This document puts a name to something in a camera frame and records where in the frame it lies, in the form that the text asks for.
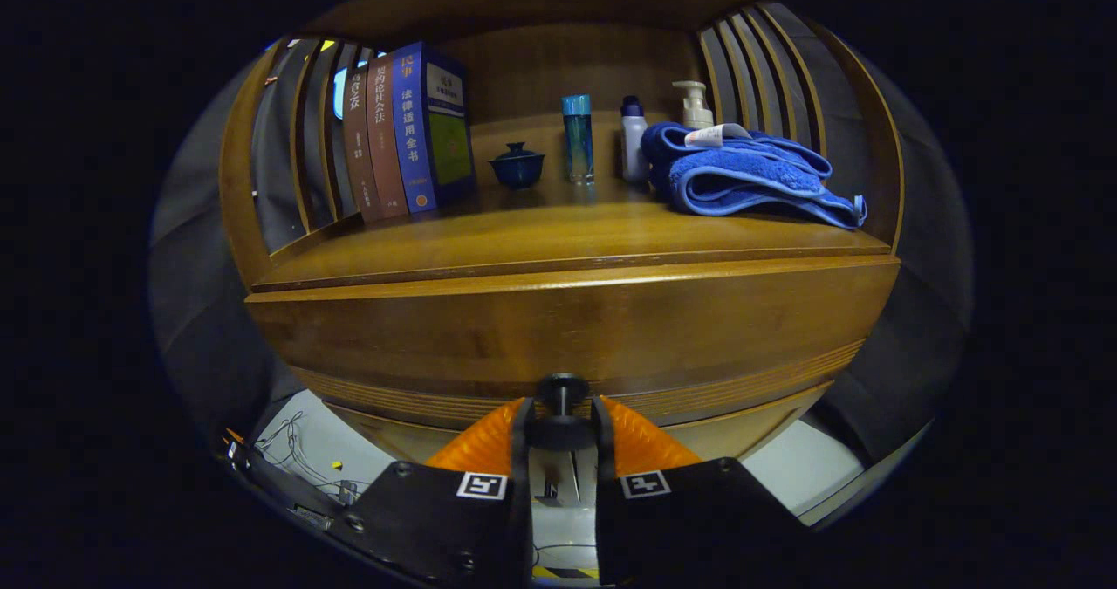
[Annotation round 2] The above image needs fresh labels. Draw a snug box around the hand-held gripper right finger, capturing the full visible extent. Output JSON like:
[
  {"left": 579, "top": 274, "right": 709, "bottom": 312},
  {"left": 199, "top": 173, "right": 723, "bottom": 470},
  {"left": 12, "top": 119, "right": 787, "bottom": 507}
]
[{"left": 592, "top": 395, "right": 812, "bottom": 588}]

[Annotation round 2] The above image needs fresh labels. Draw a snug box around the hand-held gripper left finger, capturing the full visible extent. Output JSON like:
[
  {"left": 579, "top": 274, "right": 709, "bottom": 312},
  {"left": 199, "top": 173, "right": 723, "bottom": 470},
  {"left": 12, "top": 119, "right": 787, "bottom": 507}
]
[{"left": 345, "top": 395, "right": 535, "bottom": 588}]

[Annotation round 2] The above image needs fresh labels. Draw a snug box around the wooden drawer with black knob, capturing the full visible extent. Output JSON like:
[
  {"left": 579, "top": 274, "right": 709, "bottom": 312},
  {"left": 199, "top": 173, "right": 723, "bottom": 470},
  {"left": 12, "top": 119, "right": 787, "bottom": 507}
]
[{"left": 246, "top": 255, "right": 901, "bottom": 450}]

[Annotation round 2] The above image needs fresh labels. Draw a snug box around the wooden countertop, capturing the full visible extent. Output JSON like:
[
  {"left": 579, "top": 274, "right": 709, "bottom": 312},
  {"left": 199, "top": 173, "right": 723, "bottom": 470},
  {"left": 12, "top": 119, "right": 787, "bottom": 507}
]
[{"left": 253, "top": 113, "right": 891, "bottom": 293}]

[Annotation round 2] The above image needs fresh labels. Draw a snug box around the wooden cabinet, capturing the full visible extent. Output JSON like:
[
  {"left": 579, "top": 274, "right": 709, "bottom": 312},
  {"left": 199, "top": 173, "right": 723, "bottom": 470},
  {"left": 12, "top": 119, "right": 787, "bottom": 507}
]
[{"left": 218, "top": 0, "right": 908, "bottom": 463}]

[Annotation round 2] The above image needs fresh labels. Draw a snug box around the folded blue towel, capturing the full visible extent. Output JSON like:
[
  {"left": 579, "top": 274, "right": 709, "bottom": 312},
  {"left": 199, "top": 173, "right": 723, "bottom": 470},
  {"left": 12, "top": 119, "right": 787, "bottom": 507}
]
[{"left": 641, "top": 121, "right": 868, "bottom": 229}]

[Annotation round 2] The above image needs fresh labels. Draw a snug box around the blue lidded teacup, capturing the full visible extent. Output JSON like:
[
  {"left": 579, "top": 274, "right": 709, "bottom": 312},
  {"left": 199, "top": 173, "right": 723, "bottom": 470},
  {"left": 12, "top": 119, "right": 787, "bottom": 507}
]
[{"left": 488, "top": 141, "right": 546, "bottom": 191}]

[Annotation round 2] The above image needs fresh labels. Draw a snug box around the dark brown book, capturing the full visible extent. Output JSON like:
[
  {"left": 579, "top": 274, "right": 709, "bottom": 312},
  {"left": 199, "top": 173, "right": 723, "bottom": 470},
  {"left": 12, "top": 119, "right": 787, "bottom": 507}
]
[{"left": 340, "top": 64, "right": 383, "bottom": 223}]

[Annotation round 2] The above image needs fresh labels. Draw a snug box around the small white bottle blue cap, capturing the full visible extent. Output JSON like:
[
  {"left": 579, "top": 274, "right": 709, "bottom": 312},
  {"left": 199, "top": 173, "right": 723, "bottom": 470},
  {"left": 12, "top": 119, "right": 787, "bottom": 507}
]
[{"left": 620, "top": 95, "right": 650, "bottom": 183}]

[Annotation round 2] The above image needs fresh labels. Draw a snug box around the reddish brown book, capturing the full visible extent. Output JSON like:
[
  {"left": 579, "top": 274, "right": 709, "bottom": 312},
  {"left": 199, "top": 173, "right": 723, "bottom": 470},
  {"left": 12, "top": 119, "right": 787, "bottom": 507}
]
[{"left": 365, "top": 54, "right": 409, "bottom": 220}]

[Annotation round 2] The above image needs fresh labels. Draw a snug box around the thick blue book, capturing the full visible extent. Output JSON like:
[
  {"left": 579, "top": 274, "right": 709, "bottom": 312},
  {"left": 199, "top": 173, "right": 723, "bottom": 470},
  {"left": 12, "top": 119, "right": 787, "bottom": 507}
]
[{"left": 390, "top": 41, "right": 478, "bottom": 215}]

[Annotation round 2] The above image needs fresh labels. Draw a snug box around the tall blue glass bottle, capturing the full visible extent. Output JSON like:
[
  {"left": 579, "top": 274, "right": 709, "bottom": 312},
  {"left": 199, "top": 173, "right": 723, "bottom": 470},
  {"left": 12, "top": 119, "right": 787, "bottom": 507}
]
[{"left": 561, "top": 93, "right": 596, "bottom": 184}]

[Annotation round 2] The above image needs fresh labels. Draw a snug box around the white pump bottle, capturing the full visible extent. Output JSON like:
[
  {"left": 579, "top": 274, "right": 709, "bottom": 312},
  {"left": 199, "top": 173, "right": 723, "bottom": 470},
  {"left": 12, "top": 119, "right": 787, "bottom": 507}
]
[{"left": 671, "top": 80, "right": 715, "bottom": 130}]

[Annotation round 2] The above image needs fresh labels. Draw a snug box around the tangle of thin cables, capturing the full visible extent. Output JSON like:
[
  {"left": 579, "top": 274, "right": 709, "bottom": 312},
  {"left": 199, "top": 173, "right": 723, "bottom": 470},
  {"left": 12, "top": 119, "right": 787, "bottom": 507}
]
[{"left": 253, "top": 410, "right": 372, "bottom": 507}]

